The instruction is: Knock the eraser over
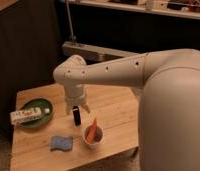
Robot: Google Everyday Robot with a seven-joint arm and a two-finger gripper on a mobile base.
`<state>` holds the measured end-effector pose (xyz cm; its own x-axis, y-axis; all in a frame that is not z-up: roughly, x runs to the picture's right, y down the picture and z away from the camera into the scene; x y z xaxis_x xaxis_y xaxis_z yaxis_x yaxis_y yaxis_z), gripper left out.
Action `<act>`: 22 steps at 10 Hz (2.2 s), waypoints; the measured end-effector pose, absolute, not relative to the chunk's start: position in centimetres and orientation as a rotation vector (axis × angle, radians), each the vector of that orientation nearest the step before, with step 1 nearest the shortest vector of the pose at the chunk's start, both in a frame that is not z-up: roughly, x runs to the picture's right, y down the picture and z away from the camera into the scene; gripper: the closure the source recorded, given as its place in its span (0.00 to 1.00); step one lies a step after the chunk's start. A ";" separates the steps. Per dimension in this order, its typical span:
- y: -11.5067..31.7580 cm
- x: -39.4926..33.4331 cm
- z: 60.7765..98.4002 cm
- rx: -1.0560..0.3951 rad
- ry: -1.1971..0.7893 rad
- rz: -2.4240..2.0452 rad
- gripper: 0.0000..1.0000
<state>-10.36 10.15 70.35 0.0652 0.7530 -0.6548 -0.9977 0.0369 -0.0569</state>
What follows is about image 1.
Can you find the blue sponge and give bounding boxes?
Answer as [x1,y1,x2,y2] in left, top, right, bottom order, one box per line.
[50,136,73,152]

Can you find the thin metal pole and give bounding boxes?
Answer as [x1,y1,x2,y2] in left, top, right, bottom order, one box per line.
[66,0,76,45]

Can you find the wooden shelf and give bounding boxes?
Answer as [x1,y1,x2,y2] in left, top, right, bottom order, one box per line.
[59,0,200,20]

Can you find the grey metal beam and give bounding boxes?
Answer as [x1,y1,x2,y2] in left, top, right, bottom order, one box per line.
[62,41,135,62]

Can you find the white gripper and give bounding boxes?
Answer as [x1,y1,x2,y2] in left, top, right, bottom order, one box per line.
[64,84,91,115]

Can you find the black eraser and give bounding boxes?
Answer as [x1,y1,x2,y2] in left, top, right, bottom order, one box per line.
[72,106,81,126]

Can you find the green plate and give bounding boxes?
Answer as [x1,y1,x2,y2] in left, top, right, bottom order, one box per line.
[21,98,53,128]

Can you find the white toothpaste box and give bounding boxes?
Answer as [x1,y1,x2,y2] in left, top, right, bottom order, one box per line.
[10,107,50,125]

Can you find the orange packet in cup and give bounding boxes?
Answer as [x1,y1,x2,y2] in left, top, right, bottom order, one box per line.
[86,118,97,143]

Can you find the white paper cup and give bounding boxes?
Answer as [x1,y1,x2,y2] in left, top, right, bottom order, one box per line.
[82,126,103,149]

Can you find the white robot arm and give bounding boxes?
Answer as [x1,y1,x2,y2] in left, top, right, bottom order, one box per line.
[53,49,200,171]

